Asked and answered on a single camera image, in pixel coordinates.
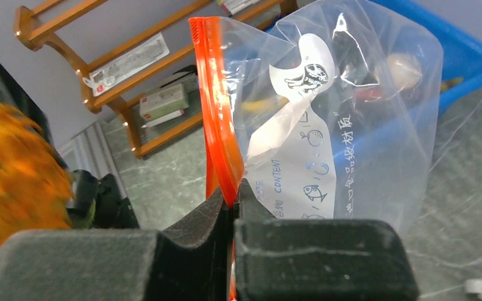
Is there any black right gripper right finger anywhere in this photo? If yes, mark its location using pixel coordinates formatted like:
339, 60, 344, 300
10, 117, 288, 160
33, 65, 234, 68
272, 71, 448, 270
233, 180, 420, 300

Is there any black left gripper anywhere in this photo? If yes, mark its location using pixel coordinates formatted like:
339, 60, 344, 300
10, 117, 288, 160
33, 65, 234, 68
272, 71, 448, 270
66, 169, 139, 229

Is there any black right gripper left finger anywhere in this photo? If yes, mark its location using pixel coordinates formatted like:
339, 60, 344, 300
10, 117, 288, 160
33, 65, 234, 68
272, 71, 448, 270
0, 191, 230, 300

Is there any orange toy pineapple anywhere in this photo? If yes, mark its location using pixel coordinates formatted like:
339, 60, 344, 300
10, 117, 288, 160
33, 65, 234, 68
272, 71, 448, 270
0, 103, 74, 246

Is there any clear zip top bag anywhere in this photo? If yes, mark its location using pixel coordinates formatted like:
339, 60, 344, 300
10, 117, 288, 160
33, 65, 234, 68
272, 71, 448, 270
188, 1, 443, 300

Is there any white cardboard box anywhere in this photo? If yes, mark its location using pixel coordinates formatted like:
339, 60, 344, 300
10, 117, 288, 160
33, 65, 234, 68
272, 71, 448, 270
139, 83, 190, 122

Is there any wooden shelf rack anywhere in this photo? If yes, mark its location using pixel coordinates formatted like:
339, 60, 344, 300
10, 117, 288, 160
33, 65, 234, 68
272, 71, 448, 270
13, 0, 300, 160

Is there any clear packaged item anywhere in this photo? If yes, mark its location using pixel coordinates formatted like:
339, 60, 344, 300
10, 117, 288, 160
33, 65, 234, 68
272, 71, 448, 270
82, 33, 170, 97

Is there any blue plastic bin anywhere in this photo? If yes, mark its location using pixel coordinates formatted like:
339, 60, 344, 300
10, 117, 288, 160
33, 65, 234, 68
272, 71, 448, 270
244, 1, 482, 195

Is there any toy mushroom slice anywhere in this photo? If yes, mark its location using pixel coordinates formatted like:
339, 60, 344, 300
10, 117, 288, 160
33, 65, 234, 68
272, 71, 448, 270
387, 53, 423, 91

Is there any coloured marker set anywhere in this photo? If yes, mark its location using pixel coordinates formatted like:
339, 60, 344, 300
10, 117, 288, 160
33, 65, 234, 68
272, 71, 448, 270
215, 0, 260, 16

